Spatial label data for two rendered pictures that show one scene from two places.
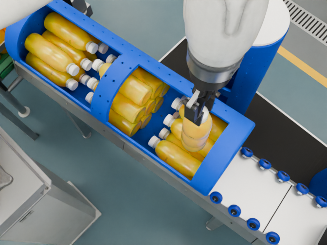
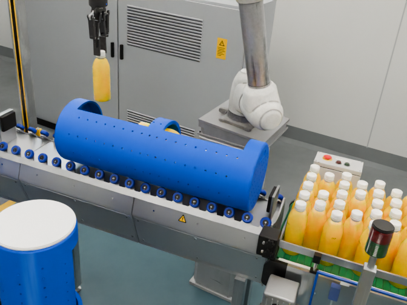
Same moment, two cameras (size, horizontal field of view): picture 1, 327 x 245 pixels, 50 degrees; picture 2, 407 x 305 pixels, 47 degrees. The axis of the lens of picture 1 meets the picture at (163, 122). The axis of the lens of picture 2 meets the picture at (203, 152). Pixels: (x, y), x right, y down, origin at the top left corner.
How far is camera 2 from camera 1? 228 cm
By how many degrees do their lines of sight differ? 82
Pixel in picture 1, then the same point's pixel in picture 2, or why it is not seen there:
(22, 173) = (214, 121)
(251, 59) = not seen: hidden behind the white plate
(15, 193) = (213, 116)
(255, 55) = not seen: hidden behind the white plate
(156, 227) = (131, 281)
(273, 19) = (12, 219)
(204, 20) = not seen: outside the picture
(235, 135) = (73, 103)
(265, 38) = (26, 204)
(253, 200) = (54, 151)
